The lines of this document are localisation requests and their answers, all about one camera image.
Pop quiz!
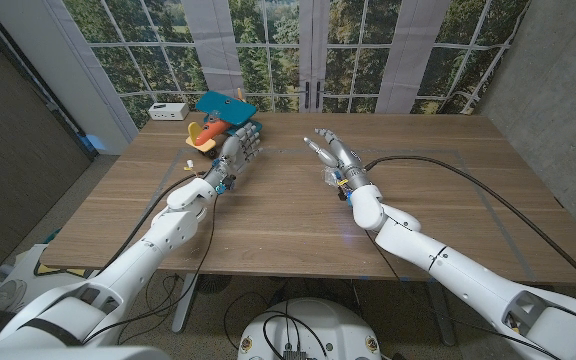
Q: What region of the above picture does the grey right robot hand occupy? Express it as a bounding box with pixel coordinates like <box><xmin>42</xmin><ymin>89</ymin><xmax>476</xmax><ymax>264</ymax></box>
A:
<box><xmin>303</xmin><ymin>128</ymin><xmax>372</xmax><ymax>191</ymax></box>

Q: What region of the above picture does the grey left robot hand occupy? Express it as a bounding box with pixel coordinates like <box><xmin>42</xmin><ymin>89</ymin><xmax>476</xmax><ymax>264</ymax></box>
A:
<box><xmin>203</xmin><ymin>122</ymin><xmax>263</xmax><ymax>196</ymax></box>

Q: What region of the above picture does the teal and orange toy plane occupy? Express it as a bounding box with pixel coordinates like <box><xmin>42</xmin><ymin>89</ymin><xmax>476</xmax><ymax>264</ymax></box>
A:
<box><xmin>185</xmin><ymin>90</ymin><xmax>264</xmax><ymax>159</ymax></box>

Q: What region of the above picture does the white power box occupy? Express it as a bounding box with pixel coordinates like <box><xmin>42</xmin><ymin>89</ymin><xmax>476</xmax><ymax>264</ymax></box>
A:
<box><xmin>147</xmin><ymin>102</ymin><xmax>190</xmax><ymax>122</ymax></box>

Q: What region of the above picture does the printed window forest backdrop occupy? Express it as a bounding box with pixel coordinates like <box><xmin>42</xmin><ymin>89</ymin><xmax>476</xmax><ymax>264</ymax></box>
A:
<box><xmin>62</xmin><ymin>0</ymin><xmax>532</xmax><ymax>130</ymax></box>

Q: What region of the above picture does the black ribbed round object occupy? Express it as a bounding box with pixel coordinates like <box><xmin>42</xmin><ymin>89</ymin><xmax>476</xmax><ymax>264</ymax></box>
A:
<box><xmin>195</xmin><ymin>273</ymin><xmax>233</xmax><ymax>295</ymax></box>

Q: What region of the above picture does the white table leg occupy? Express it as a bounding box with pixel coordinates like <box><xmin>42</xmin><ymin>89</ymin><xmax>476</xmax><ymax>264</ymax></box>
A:
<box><xmin>171</xmin><ymin>273</ymin><xmax>199</xmax><ymax>335</ymax></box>

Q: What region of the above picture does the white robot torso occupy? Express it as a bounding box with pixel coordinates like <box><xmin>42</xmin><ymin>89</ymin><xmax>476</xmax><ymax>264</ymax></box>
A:
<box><xmin>237</xmin><ymin>298</ymin><xmax>383</xmax><ymax>360</ymax></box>

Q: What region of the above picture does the grey table leg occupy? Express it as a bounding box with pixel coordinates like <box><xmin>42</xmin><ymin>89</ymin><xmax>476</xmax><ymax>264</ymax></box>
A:
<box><xmin>427</xmin><ymin>282</ymin><xmax>458</xmax><ymax>347</ymax></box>

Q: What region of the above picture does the grey sneaker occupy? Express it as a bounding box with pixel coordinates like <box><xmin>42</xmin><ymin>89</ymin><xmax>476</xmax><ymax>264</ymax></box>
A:
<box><xmin>0</xmin><ymin>278</ymin><xmax>28</xmax><ymax>312</ymax></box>

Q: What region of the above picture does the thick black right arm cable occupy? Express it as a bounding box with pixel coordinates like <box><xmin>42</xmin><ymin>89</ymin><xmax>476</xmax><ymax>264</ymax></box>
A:
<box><xmin>365</xmin><ymin>155</ymin><xmax>576</xmax><ymax>305</ymax></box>

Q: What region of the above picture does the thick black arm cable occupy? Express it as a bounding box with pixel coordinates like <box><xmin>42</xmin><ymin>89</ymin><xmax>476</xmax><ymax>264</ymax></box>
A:
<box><xmin>365</xmin><ymin>155</ymin><xmax>576</xmax><ymax>305</ymax></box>
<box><xmin>95</xmin><ymin>172</ymin><xmax>208</xmax><ymax>276</ymax></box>

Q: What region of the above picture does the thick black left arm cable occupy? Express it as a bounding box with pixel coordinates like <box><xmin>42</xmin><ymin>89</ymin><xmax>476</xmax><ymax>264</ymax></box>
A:
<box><xmin>95</xmin><ymin>172</ymin><xmax>208</xmax><ymax>276</ymax></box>

